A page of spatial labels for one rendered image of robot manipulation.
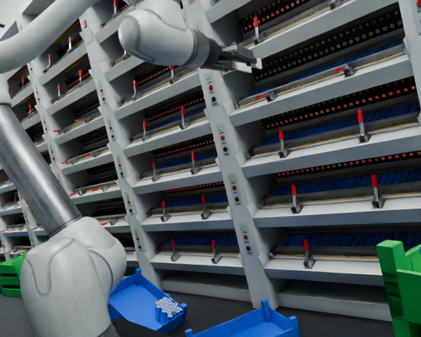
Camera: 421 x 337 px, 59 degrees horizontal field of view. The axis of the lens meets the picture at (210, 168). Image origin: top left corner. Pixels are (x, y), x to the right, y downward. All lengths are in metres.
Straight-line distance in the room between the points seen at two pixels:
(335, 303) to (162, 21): 1.02
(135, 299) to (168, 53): 1.09
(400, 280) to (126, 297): 1.34
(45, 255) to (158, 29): 0.53
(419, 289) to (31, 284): 0.71
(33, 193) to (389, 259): 0.88
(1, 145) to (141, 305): 0.85
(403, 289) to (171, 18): 0.67
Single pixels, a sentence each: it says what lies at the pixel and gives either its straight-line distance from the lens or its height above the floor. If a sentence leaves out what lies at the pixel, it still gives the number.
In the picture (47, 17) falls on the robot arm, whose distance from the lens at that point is 0.96.
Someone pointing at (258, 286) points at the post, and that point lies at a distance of 1.48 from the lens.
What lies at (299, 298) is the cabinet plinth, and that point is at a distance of 1.45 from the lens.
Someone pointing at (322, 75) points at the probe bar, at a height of 0.77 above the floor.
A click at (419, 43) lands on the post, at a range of 1.08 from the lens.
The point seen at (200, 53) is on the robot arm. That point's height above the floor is 0.85.
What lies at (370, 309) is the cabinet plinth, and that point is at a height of 0.03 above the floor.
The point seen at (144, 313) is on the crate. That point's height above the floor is 0.06.
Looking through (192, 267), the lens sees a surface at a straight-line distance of 1.71.
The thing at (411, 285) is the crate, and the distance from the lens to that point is 0.44.
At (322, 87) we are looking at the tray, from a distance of 1.16.
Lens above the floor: 0.62
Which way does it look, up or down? 2 degrees down
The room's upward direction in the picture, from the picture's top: 13 degrees counter-clockwise
